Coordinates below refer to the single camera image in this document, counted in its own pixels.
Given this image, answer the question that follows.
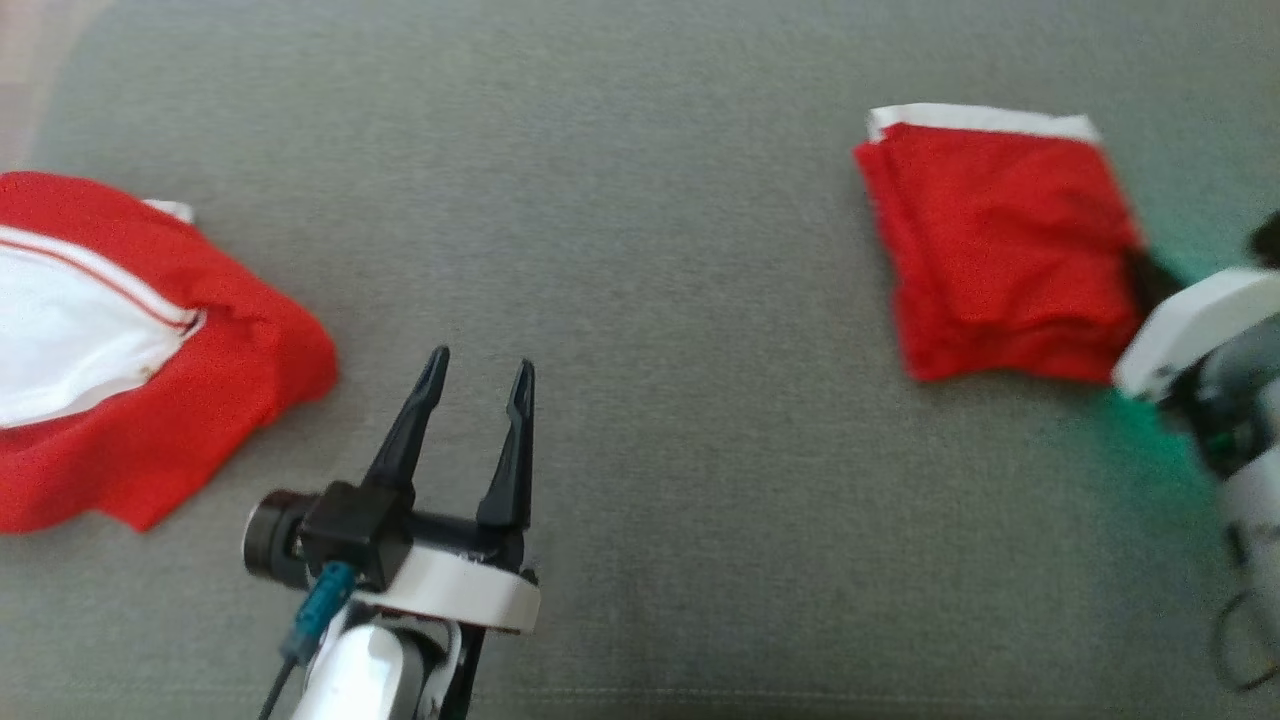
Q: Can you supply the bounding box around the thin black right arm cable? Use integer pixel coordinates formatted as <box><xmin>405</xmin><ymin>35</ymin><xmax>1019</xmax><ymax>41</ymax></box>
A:
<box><xmin>1208</xmin><ymin>585</ymin><xmax>1280</xmax><ymax>694</ymax></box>

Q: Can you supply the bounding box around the grey sofa seat cushion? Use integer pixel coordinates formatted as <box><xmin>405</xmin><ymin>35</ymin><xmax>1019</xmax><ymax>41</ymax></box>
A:
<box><xmin>0</xmin><ymin>0</ymin><xmax>1280</xmax><ymax>720</ymax></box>

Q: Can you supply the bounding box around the red garment with white trim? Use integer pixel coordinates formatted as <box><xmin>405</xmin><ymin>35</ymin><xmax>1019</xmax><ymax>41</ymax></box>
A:
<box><xmin>853</xmin><ymin>103</ymin><xmax>1147</xmax><ymax>386</ymax></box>

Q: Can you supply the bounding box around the teal cable connector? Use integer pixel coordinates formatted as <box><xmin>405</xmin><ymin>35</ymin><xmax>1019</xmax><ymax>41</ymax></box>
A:
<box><xmin>280</xmin><ymin>562</ymin><xmax>359</xmax><ymax>663</ymax></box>

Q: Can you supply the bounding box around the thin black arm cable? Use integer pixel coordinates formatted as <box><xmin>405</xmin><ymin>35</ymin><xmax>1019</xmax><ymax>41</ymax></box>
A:
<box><xmin>1208</xmin><ymin>585</ymin><xmax>1280</xmax><ymax>694</ymax></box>
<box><xmin>258</xmin><ymin>655</ymin><xmax>301</xmax><ymax>720</ymax></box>

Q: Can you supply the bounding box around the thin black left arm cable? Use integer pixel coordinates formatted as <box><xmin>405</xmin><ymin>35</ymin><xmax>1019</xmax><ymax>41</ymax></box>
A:
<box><xmin>258</xmin><ymin>655</ymin><xmax>301</xmax><ymax>720</ymax></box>

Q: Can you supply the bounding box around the red polo shirt white collar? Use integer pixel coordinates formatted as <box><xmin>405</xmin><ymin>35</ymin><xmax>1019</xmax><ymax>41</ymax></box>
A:
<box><xmin>0</xmin><ymin>170</ymin><xmax>339</xmax><ymax>536</ymax></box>

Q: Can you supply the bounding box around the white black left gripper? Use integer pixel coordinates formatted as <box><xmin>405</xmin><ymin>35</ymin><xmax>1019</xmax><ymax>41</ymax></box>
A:
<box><xmin>352</xmin><ymin>345</ymin><xmax>542</xmax><ymax>635</ymax></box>

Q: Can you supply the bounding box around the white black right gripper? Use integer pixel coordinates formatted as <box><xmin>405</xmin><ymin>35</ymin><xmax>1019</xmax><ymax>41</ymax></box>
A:
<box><xmin>1113</xmin><ymin>248</ymin><xmax>1280</xmax><ymax>402</ymax></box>

